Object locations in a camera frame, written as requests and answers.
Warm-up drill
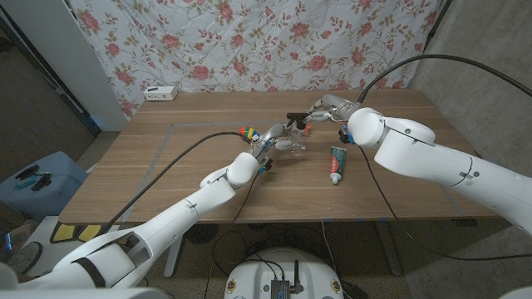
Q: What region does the teal handled tool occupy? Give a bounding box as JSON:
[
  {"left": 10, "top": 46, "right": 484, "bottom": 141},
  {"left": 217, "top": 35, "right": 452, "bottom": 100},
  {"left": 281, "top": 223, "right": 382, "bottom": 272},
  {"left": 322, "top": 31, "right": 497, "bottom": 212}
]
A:
[{"left": 15, "top": 172, "right": 53, "bottom": 190}]

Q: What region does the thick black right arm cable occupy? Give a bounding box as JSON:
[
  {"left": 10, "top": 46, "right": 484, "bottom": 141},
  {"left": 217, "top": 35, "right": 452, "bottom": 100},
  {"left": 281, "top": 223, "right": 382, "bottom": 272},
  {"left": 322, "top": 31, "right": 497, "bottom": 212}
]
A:
[{"left": 357, "top": 53, "right": 532, "bottom": 105}]

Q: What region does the black spray cap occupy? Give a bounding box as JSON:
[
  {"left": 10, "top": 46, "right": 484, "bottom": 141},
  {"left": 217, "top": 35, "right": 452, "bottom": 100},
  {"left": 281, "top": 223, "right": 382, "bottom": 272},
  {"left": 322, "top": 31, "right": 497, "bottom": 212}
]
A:
[{"left": 285, "top": 111, "right": 312, "bottom": 130}]

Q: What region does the white power strip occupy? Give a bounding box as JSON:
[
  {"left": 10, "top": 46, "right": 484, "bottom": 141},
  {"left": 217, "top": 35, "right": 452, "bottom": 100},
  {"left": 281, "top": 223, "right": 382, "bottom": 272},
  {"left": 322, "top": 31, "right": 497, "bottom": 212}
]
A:
[{"left": 143, "top": 86, "right": 179, "bottom": 102}]

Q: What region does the toothpaste tube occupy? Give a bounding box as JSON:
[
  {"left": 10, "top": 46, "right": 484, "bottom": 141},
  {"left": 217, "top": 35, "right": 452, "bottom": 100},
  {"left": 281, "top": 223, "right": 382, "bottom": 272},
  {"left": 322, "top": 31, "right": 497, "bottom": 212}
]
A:
[{"left": 329, "top": 145, "right": 347, "bottom": 185}]

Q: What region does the black comb tool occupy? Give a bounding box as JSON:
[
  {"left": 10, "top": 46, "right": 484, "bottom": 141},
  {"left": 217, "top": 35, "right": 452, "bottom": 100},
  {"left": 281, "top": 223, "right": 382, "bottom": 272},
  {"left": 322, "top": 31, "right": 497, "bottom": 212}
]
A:
[{"left": 31, "top": 173, "right": 53, "bottom": 193}]

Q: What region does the clear plastic dispenser bottle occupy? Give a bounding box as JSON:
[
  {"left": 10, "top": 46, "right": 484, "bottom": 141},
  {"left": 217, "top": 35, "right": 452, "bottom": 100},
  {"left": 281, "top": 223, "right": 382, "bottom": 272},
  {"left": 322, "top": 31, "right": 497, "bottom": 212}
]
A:
[{"left": 288, "top": 124, "right": 308, "bottom": 155}]

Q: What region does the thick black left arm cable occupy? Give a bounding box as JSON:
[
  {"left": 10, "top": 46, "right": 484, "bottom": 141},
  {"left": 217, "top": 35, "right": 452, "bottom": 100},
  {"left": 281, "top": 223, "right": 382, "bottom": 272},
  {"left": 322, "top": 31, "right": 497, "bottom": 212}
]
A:
[{"left": 99, "top": 131, "right": 253, "bottom": 233}]

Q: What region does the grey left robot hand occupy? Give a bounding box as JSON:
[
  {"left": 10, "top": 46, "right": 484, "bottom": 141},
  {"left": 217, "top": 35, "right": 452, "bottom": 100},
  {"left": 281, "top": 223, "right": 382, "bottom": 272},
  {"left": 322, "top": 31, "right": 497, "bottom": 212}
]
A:
[{"left": 251, "top": 123, "right": 307, "bottom": 162}]

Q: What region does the grey shoe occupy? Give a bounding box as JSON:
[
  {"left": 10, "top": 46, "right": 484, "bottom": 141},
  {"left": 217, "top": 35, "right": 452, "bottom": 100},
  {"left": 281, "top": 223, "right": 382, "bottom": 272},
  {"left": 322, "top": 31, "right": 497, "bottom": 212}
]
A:
[{"left": 6, "top": 242, "right": 43, "bottom": 275}]

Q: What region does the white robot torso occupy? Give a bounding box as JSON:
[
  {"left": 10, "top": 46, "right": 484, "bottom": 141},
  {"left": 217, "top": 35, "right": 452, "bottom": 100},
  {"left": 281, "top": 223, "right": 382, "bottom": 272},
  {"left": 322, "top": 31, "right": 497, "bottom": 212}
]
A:
[{"left": 223, "top": 248, "right": 345, "bottom": 299}]

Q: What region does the black clamp tool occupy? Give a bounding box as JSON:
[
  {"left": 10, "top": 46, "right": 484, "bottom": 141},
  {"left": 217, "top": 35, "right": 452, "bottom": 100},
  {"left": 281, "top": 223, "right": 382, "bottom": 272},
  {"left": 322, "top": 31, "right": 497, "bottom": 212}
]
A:
[{"left": 15, "top": 164, "right": 41, "bottom": 180}]

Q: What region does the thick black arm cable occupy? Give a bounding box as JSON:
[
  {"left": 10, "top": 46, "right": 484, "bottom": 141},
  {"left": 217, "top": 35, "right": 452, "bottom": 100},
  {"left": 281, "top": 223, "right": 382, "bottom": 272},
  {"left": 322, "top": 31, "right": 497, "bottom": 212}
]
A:
[
  {"left": 99, "top": 131, "right": 253, "bottom": 233},
  {"left": 357, "top": 53, "right": 532, "bottom": 105}
]

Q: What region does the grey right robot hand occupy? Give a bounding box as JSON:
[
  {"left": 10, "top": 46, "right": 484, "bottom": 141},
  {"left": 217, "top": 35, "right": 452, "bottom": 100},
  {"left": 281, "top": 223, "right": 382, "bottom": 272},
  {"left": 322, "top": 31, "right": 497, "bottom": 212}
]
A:
[{"left": 305, "top": 93, "right": 362, "bottom": 125}]

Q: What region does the yellow black floor mat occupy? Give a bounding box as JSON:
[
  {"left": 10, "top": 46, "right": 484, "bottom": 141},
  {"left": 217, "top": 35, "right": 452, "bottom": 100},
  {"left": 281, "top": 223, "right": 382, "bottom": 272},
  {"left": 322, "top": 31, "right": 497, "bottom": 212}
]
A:
[{"left": 49, "top": 223, "right": 103, "bottom": 244}]

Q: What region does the striped wooden maraca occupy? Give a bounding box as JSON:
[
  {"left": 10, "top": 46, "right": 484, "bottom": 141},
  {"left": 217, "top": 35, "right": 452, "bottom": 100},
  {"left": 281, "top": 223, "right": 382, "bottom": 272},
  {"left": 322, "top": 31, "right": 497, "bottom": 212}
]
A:
[{"left": 239, "top": 125, "right": 261, "bottom": 141}]

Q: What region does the floral backdrop cloth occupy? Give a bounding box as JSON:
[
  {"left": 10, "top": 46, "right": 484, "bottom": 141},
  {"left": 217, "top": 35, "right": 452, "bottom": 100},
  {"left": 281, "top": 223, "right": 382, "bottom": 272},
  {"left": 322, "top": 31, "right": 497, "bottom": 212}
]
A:
[{"left": 68, "top": 0, "right": 441, "bottom": 120}]

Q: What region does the blue storage bin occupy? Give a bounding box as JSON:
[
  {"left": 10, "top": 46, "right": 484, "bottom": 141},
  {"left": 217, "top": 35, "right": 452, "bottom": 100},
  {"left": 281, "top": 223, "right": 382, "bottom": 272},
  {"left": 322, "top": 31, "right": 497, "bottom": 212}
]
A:
[{"left": 0, "top": 150, "right": 89, "bottom": 222}]

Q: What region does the metal table leg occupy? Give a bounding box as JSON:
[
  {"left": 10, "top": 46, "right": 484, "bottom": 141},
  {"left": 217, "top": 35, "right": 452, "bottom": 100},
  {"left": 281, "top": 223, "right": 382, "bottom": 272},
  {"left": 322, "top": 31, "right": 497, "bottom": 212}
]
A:
[
  {"left": 373, "top": 219, "right": 403, "bottom": 277},
  {"left": 163, "top": 226, "right": 187, "bottom": 279}
]

